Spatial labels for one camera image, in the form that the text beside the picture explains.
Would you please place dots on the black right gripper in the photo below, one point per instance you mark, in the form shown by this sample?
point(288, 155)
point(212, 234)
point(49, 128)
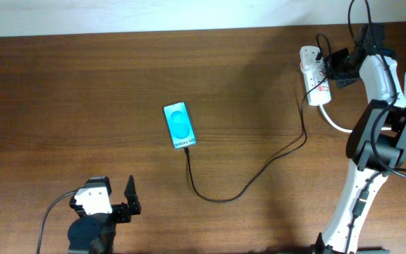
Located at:
point(340, 80)

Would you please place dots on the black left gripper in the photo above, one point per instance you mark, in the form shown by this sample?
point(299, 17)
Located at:
point(124, 213)

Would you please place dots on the blue Galaxy S25 smartphone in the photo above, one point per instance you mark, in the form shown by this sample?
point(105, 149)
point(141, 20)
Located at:
point(179, 125)

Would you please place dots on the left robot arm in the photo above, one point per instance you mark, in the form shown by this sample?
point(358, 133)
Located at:
point(95, 229)

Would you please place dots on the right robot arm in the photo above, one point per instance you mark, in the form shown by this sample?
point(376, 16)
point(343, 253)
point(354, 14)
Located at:
point(376, 146)

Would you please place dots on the white USB charger adapter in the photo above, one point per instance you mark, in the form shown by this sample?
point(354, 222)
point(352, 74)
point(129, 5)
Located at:
point(310, 64)

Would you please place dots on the white power strip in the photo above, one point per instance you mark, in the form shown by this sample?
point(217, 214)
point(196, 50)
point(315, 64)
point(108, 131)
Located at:
point(315, 83)

